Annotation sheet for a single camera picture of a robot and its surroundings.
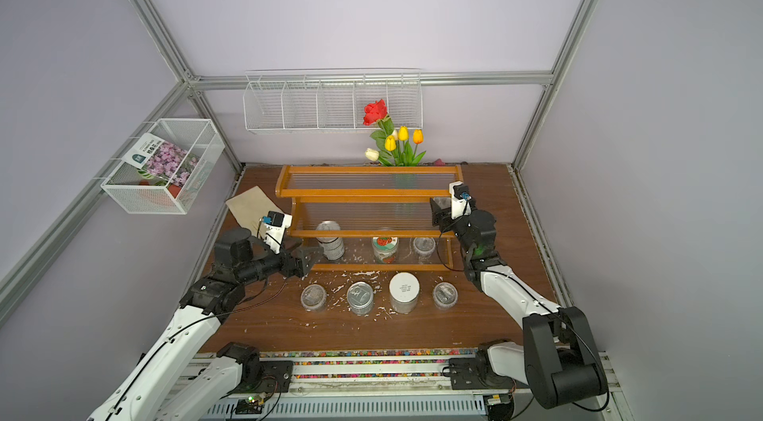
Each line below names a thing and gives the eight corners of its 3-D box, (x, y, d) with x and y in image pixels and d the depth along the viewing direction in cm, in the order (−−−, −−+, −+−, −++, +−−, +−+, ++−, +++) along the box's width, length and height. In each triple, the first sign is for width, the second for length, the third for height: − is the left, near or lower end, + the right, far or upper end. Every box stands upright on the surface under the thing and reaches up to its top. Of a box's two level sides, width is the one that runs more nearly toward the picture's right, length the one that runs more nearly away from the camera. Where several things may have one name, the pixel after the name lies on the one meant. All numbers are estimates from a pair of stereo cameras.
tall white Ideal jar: (389, 314, 85) (388, 302, 78) (389, 285, 90) (389, 272, 83) (418, 314, 85) (420, 303, 78) (416, 285, 91) (418, 272, 83)
